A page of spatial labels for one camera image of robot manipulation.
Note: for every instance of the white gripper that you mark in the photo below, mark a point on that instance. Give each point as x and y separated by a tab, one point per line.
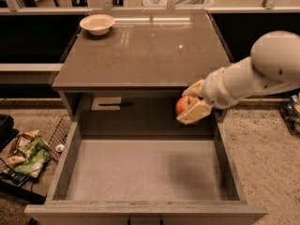
215	88

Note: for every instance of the red apple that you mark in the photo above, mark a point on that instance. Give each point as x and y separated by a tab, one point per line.
182	104

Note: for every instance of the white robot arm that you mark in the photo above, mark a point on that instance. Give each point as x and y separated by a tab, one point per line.
273	67

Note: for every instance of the grey cabinet counter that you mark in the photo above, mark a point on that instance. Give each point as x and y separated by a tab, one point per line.
136	72

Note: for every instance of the open grey top drawer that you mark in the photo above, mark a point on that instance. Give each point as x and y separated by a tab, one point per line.
146	181

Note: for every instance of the white bowl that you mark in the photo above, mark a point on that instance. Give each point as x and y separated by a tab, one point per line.
97	25

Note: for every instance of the green snack bag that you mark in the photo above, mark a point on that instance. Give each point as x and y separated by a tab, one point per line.
36	156

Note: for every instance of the brown snack bag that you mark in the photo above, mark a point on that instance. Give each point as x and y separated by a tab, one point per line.
15	156

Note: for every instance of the black tray on floor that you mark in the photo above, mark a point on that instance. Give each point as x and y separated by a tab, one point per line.
7	130

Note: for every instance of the black wire basket right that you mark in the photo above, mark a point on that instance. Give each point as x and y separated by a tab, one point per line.
289	111

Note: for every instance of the black wire basket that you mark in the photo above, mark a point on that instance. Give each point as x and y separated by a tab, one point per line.
289	111
58	139

